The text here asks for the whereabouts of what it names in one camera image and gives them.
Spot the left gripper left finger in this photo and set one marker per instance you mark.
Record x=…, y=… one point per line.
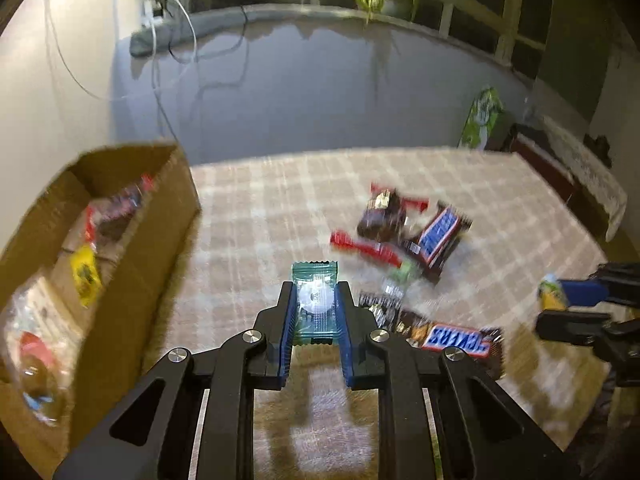
x=271, y=365

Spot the small Snickers bar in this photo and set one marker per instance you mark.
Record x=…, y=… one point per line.
x=483, y=345

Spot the white power adapter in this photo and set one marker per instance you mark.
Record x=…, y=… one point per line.
x=153, y=13

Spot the red snack wrapper strip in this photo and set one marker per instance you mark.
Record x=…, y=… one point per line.
x=378, y=252

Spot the teal mint candy packet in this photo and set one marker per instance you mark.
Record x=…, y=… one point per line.
x=315, y=283

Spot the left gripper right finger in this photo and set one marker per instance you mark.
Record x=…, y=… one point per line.
x=361, y=365

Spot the grey windowsill cloth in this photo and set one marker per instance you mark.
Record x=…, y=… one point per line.
x=335, y=45

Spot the large Snickers bar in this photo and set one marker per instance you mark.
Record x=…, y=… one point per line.
x=435, y=243

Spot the black mini chocolate wrapper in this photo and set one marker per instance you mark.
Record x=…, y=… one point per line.
x=385, y=308

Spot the dark red candy bag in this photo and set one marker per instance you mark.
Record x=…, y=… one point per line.
x=383, y=219
x=107, y=219

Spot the plaid tablecloth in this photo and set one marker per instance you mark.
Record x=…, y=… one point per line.
x=261, y=215

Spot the clear green candy wrapper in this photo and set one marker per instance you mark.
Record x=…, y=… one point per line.
x=398, y=280

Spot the bagged cookie snack pack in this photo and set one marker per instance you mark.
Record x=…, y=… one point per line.
x=40, y=343

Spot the yellow blue snack pouch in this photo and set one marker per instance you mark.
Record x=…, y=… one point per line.
x=551, y=295

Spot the yellow candy packet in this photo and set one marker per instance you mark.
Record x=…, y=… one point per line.
x=86, y=274

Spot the dark red candy bag top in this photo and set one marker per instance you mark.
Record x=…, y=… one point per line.
x=383, y=219

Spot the cardboard box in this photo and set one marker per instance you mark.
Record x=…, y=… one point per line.
x=134, y=271

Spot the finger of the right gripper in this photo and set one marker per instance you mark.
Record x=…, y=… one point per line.
x=612, y=282
x=613, y=342

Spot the green tissue box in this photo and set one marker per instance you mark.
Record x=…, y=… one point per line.
x=482, y=118

